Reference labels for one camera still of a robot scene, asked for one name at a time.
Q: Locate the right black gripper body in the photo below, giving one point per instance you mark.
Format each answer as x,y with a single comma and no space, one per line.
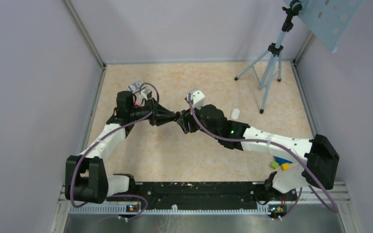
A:
191,124

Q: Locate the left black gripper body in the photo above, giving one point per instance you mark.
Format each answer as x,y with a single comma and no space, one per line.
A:
139,111

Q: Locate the white earbud charging case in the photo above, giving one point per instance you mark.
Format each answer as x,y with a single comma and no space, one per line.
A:
235,114

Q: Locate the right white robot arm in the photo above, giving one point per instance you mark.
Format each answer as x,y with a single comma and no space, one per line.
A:
316,159

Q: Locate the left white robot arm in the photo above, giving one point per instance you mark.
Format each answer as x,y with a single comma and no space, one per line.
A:
86,180

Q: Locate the grey playing card box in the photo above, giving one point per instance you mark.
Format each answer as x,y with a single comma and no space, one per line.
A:
135,86

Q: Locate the light blue tripod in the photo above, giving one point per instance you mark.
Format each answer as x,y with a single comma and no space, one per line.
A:
274,64

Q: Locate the green cube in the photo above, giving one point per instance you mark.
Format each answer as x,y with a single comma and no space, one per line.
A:
274,165

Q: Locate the blue toy car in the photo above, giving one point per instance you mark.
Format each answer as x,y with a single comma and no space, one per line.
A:
282,161

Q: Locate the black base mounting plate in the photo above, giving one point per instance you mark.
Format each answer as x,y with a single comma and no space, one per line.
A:
203,195

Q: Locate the yellow cube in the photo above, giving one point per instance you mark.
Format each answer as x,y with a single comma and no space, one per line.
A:
285,166

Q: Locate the perforated blue metal panel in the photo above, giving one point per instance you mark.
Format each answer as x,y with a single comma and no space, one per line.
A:
326,19

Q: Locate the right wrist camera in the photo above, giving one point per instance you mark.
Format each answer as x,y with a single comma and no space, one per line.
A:
196,97

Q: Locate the white cable duct rail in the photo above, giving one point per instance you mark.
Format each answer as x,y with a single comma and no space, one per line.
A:
123,209

